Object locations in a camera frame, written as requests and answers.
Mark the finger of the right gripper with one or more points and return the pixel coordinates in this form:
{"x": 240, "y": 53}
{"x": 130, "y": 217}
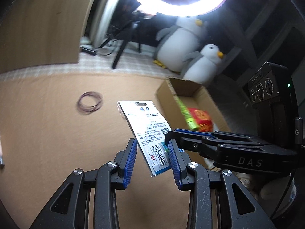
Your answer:
{"x": 234, "y": 151}

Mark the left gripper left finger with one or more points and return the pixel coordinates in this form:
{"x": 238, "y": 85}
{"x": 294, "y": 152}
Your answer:
{"x": 69, "y": 205}

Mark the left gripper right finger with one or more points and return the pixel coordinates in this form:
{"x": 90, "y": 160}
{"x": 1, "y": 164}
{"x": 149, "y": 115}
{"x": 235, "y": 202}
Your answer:
{"x": 217, "y": 199}

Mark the brown rubber bands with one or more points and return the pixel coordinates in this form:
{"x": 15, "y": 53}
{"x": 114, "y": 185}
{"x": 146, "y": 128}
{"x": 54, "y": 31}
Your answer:
{"x": 89, "y": 102}

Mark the red fabric pouch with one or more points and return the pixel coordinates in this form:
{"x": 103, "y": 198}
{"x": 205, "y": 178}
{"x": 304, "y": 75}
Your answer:
{"x": 202, "y": 119}

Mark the green lotion tube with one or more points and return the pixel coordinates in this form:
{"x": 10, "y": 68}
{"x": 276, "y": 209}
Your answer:
{"x": 192, "y": 125}

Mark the white gloved right hand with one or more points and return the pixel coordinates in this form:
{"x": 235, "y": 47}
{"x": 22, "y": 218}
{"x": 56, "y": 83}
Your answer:
{"x": 261, "y": 188}

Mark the cardboard box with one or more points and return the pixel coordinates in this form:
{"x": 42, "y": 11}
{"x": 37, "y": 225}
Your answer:
{"x": 192, "y": 95}

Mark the small penguin plush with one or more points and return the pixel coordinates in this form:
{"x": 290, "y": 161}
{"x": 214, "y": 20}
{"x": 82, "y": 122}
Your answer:
{"x": 202, "y": 65}

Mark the large penguin plush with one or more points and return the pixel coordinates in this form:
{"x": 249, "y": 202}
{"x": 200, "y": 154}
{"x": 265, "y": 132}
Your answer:
{"x": 180, "y": 39}

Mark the black tripod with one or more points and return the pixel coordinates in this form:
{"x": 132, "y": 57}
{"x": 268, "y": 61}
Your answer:
{"x": 115, "y": 20}

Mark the black power strip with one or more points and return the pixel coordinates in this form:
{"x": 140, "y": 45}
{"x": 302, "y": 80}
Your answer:
{"x": 90, "y": 51}

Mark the light wood wardrobe panel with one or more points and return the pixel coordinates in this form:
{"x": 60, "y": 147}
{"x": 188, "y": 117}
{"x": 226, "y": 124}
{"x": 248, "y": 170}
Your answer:
{"x": 42, "y": 32}

